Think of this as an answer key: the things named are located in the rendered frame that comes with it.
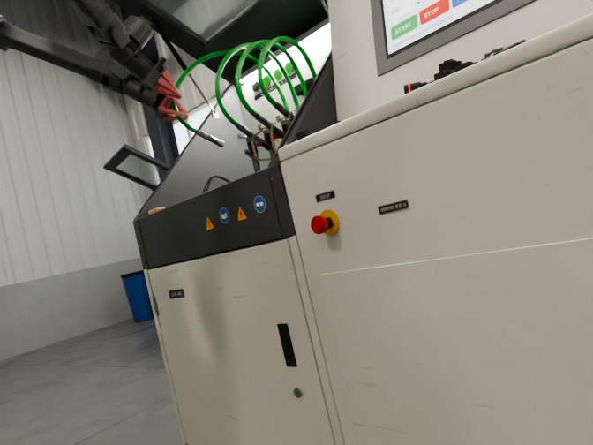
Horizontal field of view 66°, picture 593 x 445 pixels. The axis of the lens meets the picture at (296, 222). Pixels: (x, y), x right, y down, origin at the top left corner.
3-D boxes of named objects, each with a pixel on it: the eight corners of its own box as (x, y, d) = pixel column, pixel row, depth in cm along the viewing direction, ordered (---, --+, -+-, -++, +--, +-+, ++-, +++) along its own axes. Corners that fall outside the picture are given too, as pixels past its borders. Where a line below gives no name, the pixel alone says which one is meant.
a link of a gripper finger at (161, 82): (193, 80, 125) (164, 57, 122) (180, 99, 122) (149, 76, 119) (186, 90, 131) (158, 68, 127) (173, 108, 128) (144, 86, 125)
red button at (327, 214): (310, 240, 89) (304, 214, 89) (322, 237, 92) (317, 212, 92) (329, 236, 86) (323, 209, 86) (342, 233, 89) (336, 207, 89)
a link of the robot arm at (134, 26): (85, 26, 113) (109, 33, 110) (112, -6, 116) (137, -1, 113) (112, 62, 123) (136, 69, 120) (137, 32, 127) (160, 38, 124)
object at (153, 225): (148, 268, 143) (138, 219, 143) (161, 265, 146) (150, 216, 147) (282, 237, 100) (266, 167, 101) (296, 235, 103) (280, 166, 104)
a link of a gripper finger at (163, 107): (194, 113, 145) (169, 100, 146) (191, 101, 138) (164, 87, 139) (183, 130, 143) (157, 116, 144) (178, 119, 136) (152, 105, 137)
